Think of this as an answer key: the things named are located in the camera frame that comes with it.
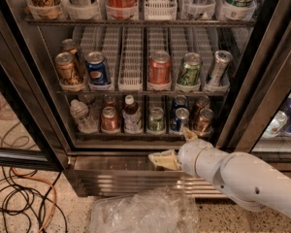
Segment clear plastic bag bin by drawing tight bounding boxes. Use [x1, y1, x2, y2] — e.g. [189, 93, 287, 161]
[89, 187, 199, 233]

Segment clear plastic water bottle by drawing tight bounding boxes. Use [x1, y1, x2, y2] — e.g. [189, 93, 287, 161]
[70, 99, 97, 134]

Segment blue can rear bottom shelf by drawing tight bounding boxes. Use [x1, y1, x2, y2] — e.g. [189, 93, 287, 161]
[171, 95, 188, 110]

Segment white can behind right door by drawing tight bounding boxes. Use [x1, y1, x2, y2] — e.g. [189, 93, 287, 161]
[262, 111, 287, 138]

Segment blue can front bottom shelf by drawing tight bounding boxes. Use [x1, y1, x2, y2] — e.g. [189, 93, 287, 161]
[171, 108, 190, 134]

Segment silver slim can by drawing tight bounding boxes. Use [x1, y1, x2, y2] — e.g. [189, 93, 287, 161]
[206, 50, 232, 86]

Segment orange can middle shelf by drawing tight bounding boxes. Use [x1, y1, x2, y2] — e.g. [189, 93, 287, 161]
[148, 50, 171, 84]

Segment green can bottom shelf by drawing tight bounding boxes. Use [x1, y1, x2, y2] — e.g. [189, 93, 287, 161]
[147, 107, 165, 133]

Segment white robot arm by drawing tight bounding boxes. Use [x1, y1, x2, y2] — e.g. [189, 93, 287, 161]
[148, 128, 291, 218]

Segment black floor cables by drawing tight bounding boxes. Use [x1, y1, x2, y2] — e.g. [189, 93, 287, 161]
[0, 165, 69, 233]

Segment copper can front bottom shelf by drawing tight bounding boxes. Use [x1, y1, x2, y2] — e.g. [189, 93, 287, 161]
[101, 106, 119, 133]

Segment right fridge door frame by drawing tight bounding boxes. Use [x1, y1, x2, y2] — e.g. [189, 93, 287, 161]
[212, 0, 291, 174]

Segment brown bottle with white cap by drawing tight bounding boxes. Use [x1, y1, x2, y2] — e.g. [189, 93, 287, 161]
[122, 95, 143, 134]

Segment left glass fridge door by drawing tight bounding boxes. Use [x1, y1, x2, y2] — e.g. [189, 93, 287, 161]
[0, 0, 68, 171]

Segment bronze can front bottom right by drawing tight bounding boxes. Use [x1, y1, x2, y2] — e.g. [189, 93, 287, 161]
[193, 108, 214, 136]

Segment steel fridge base grille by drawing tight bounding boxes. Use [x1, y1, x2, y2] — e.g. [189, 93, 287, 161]
[64, 152, 226, 199]

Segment gold can rear middle shelf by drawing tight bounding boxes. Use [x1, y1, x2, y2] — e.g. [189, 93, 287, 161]
[60, 39, 83, 68]

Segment gold can front middle shelf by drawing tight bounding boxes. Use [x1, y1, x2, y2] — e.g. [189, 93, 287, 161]
[55, 51, 83, 85]

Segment green can middle shelf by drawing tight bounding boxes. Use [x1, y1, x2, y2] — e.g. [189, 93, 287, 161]
[177, 52, 202, 86]

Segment empty white rack tray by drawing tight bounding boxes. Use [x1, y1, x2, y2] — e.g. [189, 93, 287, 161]
[117, 27, 144, 91]

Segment orange floor cable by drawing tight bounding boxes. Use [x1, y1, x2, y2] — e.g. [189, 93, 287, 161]
[10, 167, 58, 233]

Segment blue pepsi can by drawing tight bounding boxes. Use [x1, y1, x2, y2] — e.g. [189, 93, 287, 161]
[85, 51, 111, 85]

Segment bronze can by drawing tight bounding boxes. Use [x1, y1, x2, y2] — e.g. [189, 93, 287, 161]
[191, 95, 210, 117]
[193, 108, 214, 136]

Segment blue can shelf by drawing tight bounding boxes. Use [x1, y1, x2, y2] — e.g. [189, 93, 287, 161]
[171, 108, 190, 134]
[171, 95, 188, 110]

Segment copper can rear bottom shelf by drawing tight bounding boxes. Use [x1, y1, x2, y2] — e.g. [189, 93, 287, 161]
[103, 95, 118, 109]

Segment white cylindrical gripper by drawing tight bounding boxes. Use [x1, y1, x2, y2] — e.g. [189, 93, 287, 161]
[148, 127, 227, 184]

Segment copper can shelf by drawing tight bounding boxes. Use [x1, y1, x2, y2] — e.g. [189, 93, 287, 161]
[103, 95, 118, 109]
[101, 106, 119, 133]

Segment bronze can rear bottom right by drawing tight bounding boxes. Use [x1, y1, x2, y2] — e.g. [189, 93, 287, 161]
[191, 95, 210, 117]

